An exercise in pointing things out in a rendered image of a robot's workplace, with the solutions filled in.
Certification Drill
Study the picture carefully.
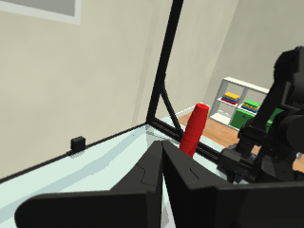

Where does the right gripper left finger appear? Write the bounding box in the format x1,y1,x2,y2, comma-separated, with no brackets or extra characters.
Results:
14,141,163,228

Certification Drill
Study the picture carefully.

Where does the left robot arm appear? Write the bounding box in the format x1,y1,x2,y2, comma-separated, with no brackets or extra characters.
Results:
232,46,304,183

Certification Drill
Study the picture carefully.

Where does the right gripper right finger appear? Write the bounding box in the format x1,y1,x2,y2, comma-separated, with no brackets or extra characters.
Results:
161,140,304,228

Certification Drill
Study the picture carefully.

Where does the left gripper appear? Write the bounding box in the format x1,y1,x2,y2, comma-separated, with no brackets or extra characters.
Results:
218,137,298,183

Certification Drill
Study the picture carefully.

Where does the grey flat mat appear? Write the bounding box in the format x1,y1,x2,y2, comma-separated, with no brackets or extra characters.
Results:
161,200,176,228

